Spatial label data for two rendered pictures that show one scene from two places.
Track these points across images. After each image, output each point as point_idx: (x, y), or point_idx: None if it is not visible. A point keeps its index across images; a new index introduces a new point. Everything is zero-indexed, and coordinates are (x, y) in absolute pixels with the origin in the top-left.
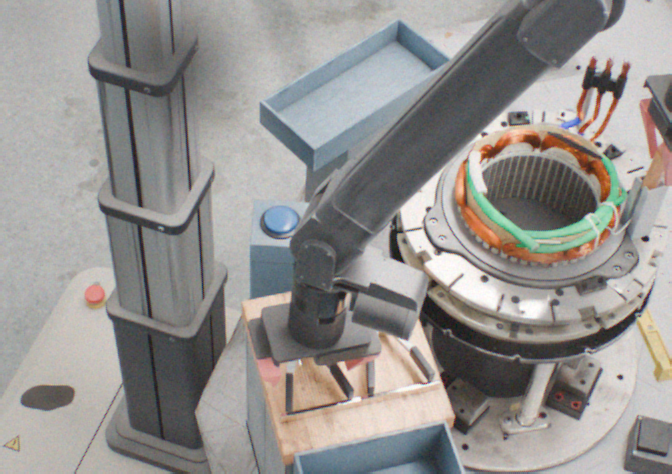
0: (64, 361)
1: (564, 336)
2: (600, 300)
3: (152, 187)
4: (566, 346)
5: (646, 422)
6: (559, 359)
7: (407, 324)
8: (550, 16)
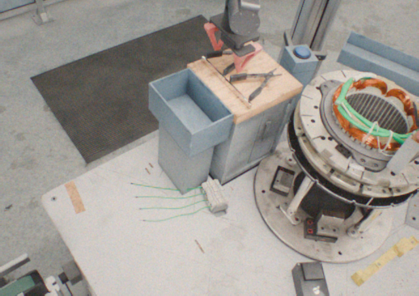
0: None
1: (311, 156)
2: (338, 157)
3: (296, 30)
4: (313, 170)
5: (317, 264)
6: (303, 169)
7: (232, 14)
8: None
